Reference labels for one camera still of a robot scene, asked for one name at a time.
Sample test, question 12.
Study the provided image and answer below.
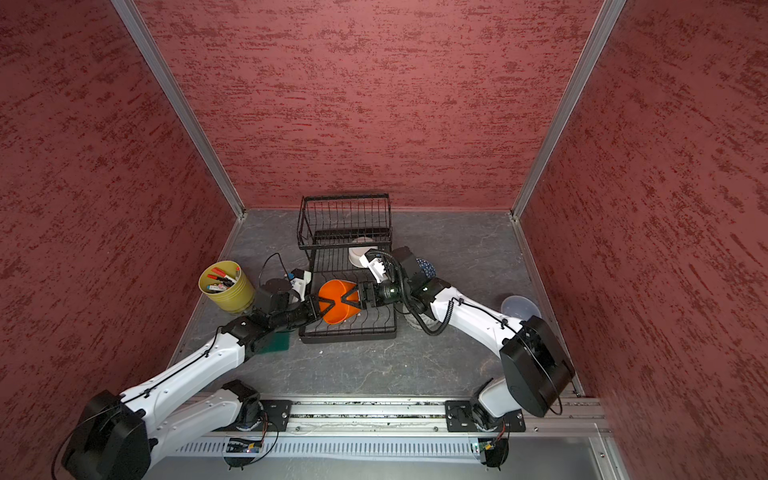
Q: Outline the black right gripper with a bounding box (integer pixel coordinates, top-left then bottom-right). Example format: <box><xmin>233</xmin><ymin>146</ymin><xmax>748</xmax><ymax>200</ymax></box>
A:
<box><xmin>343</xmin><ymin>278</ymin><xmax>413</xmax><ymax>310</ymax></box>

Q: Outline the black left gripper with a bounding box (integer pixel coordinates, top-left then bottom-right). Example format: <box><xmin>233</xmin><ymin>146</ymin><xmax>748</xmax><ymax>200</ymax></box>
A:
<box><xmin>272</xmin><ymin>293</ymin><xmax>336</xmax><ymax>331</ymax></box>

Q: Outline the orange plastic bowl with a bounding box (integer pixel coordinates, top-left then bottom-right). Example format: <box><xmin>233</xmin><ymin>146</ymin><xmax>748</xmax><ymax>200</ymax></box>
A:
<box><xmin>322</xmin><ymin>279</ymin><xmax>361</xmax><ymax>322</ymax></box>

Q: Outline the white ceramic bowl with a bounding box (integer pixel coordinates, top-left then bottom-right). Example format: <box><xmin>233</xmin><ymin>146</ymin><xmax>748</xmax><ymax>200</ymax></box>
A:
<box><xmin>348</xmin><ymin>236</ymin><xmax>375</xmax><ymax>268</ymax></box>

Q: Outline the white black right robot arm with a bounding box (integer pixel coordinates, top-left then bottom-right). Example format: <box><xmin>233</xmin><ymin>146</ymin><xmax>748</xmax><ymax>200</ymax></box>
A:
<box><xmin>332</xmin><ymin>245</ymin><xmax>575</xmax><ymax>431</ymax></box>

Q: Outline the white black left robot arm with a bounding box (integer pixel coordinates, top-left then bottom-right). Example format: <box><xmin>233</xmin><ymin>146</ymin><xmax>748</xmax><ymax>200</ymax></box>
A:
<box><xmin>51</xmin><ymin>280</ymin><xmax>336</xmax><ymax>479</ymax></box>

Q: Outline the green sponge cloth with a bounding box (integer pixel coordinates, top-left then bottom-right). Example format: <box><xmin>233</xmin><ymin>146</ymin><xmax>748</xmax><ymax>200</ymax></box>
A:
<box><xmin>260</xmin><ymin>332</ymin><xmax>292</xmax><ymax>354</ymax></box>

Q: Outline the grey green patterned bowl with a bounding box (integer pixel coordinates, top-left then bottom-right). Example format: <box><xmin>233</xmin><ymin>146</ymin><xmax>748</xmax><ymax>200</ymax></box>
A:
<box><xmin>403</xmin><ymin>311</ymin><xmax>421</xmax><ymax>331</ymax></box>

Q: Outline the blue patterned bowl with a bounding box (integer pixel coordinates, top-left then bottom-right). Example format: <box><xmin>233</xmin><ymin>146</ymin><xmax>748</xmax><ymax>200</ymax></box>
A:
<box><xmin>417</xmin><ymin>258</ymin><xmax>437</xmax><ymax>279</ymax></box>

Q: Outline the yellow utensil cup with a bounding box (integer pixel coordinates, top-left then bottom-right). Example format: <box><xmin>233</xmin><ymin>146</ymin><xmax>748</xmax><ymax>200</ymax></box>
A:
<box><xmin>198</xmin><ymin>260</ymin><xmax>256</xmax><ymax>314</ymax></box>

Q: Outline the light blue mug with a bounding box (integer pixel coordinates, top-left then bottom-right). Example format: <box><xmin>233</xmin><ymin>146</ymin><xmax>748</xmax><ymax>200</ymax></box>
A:
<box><xmin>500</xmin><ymin>295</ymin><xmax>542</xmax><ymax>321</ymax></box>

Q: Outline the black wire dish rack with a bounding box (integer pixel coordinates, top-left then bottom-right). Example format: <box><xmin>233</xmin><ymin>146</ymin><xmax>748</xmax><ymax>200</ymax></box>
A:
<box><xmin>297</xmin><ymin>194</ymin><xmax>400</xmax><ymax>344</ymax></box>

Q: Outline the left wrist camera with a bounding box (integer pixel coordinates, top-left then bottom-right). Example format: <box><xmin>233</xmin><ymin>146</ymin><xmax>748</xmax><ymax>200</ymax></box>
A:
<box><xmin>290</xmin><ymin>268</ymin><xmax>312</xmax><ymax>302</ymax></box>

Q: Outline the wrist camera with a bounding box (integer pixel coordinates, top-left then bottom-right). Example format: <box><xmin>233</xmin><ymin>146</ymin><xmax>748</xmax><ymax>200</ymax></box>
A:
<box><xmin>290</xmin><ymin>268</ymin><xmax>312</xmax><ymax>302</ymax></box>
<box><xmin>361</xmin><ymin>249</ymin><xmax>390</xmax><ymax>283</ymax></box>

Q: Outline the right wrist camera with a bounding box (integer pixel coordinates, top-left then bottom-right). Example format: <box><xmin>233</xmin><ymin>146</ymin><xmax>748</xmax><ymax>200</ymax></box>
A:
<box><xmin>361</xmin><ymin>249</ymin><xmax>390</xmax><ymax>283</ymax></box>

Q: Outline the aluminium front rail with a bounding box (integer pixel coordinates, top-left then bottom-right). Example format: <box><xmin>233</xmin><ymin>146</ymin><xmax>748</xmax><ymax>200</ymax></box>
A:
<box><xmin>261</xmin><ymin>396</ymin><xmax>611</xmax><ymax>437</ymax></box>

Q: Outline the red handled tool in cup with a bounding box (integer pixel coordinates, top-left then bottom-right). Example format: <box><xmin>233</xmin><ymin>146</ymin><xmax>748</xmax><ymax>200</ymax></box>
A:
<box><xmin>206</xmin><ymin>268</ymin><xmax>236</xmax><ymax>287</ymax></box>

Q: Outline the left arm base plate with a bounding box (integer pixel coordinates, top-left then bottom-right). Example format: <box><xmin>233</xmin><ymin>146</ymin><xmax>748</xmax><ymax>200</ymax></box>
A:
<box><xmin>229</xmin><ymin>398</ymin><xmax>293</xmax><ymax>432</ymax></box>

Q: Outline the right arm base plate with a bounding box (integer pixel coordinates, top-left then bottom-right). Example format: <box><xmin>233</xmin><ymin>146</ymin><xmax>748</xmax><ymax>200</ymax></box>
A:
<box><xmin>444</xmin><ymin>400</ymin><xmax>526</xmax><ymax>434</ymax></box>

